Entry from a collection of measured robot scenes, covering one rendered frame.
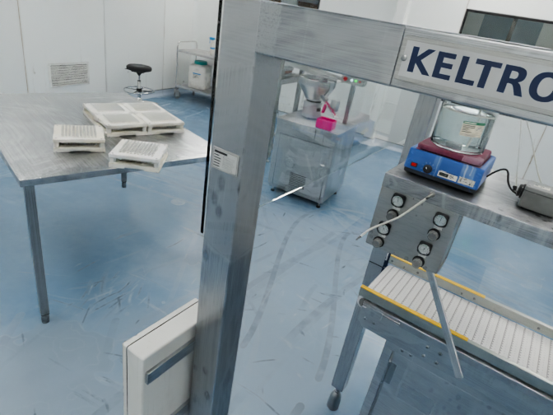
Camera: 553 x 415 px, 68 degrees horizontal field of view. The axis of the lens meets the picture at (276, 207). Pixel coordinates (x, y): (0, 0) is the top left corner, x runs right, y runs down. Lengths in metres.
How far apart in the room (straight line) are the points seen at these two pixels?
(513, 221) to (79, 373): 1.94
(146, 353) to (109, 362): 1.58
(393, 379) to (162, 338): 1.01
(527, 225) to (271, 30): 0.81
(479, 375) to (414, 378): 0.24
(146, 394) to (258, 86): 0.55
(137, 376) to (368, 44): 0.62
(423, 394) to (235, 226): 1.11
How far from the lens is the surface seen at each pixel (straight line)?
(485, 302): 1.58
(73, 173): 2.15
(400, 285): 1.52
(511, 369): 1.37
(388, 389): 1.63
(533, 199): 1.21
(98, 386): 2.23
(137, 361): 0.75
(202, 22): 7.89
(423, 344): 1.40
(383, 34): 0.45
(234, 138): 0.57
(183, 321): 0.79
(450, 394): 1.55
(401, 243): 1.22
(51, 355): 2.41
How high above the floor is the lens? 1.70
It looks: 26 degrees down
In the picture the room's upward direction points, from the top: 10 degrees clockwise
